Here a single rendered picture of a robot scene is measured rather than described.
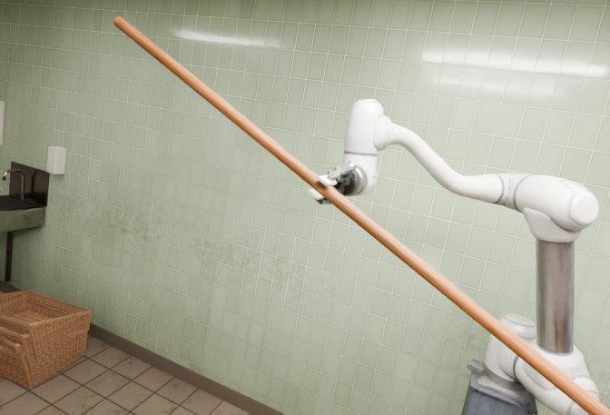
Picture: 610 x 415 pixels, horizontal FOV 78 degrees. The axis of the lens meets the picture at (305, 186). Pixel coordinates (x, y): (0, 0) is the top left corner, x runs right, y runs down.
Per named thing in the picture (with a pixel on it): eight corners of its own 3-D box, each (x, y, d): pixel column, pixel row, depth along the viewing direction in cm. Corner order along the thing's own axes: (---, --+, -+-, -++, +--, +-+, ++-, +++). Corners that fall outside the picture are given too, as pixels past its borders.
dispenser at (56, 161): (65, 173, 290) (67, 148, 288) (54, 174, 282) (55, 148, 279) (57, 172, 294) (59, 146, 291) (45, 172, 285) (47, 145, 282)
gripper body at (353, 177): (366, 177, 104) (358, 179, 96) (349, 201, 107) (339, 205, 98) (345, 161, 106) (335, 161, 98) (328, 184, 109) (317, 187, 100)
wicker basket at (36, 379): (17, 398, 223) (21, 355, 219) (-51, 367, 237) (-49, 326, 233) (86, 355, 269) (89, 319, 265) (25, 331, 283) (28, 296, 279)
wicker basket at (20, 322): (24, 369, 221) (28, 325, 217) (-48, 340, 233) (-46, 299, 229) (91, 330, 268) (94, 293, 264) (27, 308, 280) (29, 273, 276)
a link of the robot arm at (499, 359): (508, 358, 155) (522, 308, 152) (544, 389, 137) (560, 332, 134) (474, 356, 152) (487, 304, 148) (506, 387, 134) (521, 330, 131)
